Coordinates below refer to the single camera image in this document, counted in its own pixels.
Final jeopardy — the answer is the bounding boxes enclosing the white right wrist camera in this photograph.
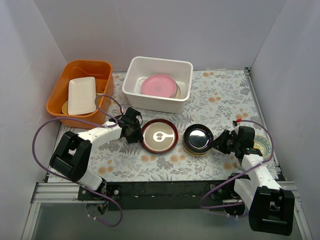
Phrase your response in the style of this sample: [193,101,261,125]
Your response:
[230,125,240,136]

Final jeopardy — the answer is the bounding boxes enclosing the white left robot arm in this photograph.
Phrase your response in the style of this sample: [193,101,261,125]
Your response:
[49,107,143,200]

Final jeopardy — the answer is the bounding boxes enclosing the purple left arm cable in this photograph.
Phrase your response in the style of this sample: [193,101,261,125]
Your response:
[31,94,125,228]

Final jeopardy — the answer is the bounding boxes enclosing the white plastic bin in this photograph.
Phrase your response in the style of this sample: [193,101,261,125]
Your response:
[122,56,193,114]

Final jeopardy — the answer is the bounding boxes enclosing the floral table mat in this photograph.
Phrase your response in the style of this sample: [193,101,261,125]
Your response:
[88,70,271,182]

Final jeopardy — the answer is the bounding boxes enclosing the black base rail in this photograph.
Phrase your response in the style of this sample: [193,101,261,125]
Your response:
[77,180,241,210]

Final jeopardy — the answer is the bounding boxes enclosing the white cup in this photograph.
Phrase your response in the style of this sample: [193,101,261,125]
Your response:
[235,158,244,171]

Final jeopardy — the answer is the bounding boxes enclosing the yellow plate in orange bin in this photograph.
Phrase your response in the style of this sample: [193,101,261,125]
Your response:
[61,93,102,115]

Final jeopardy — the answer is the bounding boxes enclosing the orange plastic bin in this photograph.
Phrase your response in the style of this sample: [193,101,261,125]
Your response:
[46,60,114,129]

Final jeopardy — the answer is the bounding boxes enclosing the white rectangular plate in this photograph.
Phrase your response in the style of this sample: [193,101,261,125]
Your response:
[68,76,97,115]

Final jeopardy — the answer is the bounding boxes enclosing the watermelon pattern plate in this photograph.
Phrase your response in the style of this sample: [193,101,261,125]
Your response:
[174,82,181,99]

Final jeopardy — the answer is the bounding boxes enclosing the red rimmed cream plate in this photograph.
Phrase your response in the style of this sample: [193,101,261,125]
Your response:
[141,118,179,155]

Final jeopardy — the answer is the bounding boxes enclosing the teal patterned plate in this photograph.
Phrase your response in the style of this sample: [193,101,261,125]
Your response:
[253,135,272,159]

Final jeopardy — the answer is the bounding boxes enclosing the tan bottom plate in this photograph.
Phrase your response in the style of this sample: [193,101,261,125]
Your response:
[183,146,211,157]

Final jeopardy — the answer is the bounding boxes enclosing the pink plate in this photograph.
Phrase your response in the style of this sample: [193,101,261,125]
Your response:
[141,74,177,98]

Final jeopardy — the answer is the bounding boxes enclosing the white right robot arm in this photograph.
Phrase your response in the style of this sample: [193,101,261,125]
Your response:
[212,126,295,236]

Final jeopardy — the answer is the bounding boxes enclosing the aluminium frame rail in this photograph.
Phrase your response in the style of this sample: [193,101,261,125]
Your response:
[21,182,83,240]

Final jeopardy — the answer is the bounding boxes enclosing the glossy black plate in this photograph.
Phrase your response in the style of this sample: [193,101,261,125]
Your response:
[182,124,214,153]

